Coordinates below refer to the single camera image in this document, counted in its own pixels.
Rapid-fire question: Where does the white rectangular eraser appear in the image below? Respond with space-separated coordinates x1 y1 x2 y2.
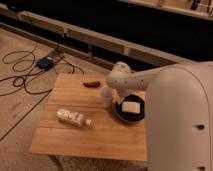
122 101 140 114

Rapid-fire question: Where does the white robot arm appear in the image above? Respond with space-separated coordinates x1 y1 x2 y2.
106 61 213 171

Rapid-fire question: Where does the red chili pepper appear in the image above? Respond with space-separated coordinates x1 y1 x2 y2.
83 81 101 88

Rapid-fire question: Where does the black bowl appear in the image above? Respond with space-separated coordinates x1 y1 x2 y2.
115 94 145 123

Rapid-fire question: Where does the clear plastic bottle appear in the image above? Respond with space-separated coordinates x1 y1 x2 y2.
56 109 92 127

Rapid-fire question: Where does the wooden table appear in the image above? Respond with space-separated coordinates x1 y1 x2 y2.
29 74 147 162

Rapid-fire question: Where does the dark power adapter box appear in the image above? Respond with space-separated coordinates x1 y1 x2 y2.
36 57 54 70

